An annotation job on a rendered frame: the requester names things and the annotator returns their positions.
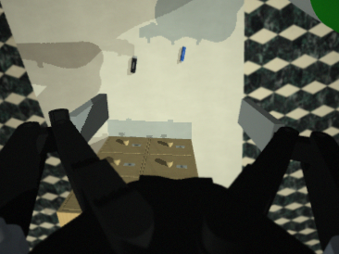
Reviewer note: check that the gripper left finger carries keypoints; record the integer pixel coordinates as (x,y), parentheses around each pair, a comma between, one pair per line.
(126,218)

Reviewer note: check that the light wooden chest of drawers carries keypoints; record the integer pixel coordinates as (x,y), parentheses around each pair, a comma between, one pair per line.
(65,216)

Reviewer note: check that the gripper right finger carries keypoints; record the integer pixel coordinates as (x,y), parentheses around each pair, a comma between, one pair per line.
(231,219)

